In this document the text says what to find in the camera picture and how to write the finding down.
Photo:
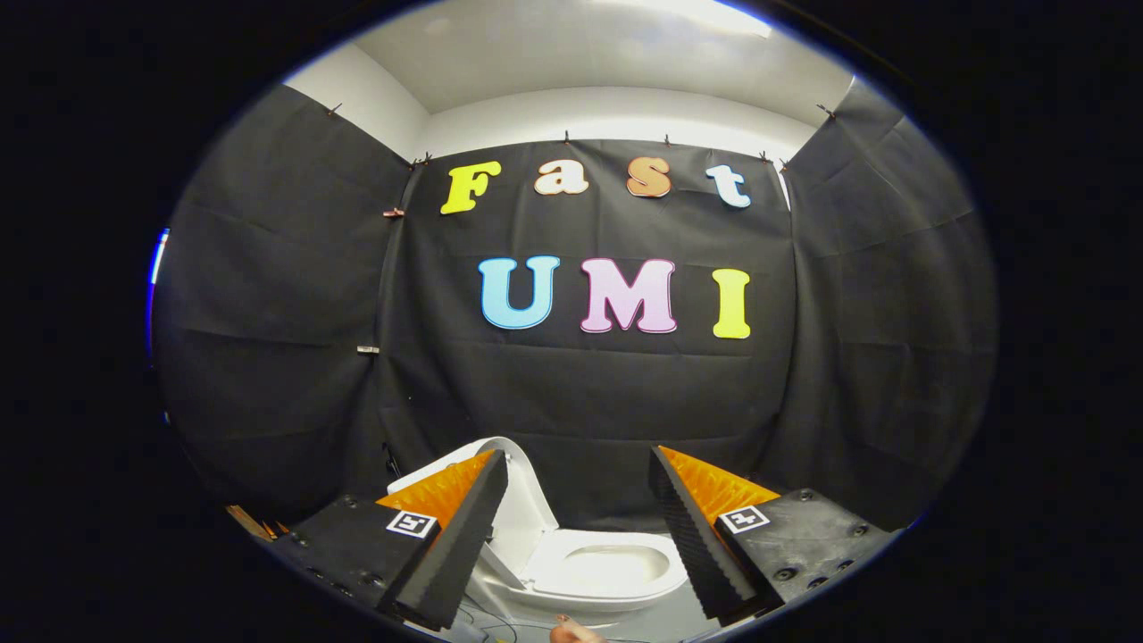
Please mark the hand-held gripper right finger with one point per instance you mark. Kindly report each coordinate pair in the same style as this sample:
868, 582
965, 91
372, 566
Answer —
692, 536

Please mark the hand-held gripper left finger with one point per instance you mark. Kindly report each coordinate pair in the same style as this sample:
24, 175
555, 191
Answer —
464, 527

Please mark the white toilet lid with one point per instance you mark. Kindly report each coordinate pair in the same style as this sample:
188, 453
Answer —
527, 509

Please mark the white toilet seat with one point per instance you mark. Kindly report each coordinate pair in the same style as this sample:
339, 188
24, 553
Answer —
545, 572

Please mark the white ceramic toilet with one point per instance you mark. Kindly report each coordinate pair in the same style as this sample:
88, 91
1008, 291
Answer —
554, 607

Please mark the black backdrop cloth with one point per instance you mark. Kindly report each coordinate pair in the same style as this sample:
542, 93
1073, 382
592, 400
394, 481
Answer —
589, 402

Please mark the wooden board piece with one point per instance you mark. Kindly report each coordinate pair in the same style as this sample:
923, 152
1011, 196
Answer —
250, 522

